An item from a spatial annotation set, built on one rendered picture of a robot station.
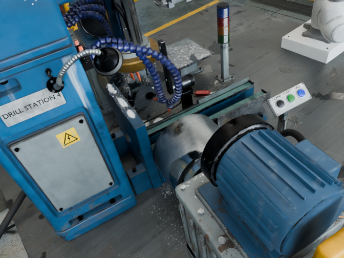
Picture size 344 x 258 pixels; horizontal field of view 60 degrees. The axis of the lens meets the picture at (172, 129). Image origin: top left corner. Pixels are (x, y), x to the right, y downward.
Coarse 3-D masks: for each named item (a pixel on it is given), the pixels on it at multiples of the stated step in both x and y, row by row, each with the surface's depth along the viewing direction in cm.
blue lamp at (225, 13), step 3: (228, 6) 142; (219, 9) 140; (222, 9) 140; (225, 9) 140; (228, 9) 141; (219, 12) 141; (222, 12) 141; (225, 12) 141; (228, 12) 142; (219, 15) 142; (222, 15) 142; (225, 15) 142; (228, 15) 143
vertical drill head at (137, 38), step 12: (108, 0) 82; (120, 0) 82; (132, 0) 85; (108, 12) 85; (120, 12) 84; (132, 12) 86; (120, 24) 87; (132, 24) 88; (120, 36) 89; (132, 36) 90; (144, 36) 97; (156, 48) 95; (132, 60) 92; (120, 72) 94; (132, 72) 94
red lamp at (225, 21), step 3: (219, 18) 144; (222, 18) 143; (225, 18) 143; (228, 18) 144; (219, 21) 145; (222, 21) 144; (225, 21) 144; (228, 21) 145; (219, 24) 145; (222, 24) 145; (225, 24) 145; (228, 24) 146
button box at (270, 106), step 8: (296, 88) 110; (304, 88) 111; (280, 96) 108; (296, 96) 110; (304, 96) 110; (264, 104) 111; (272, 104) 107; (288, 104) 108; (296, 104) 109; (272, 112) 108; (280, 112) 107
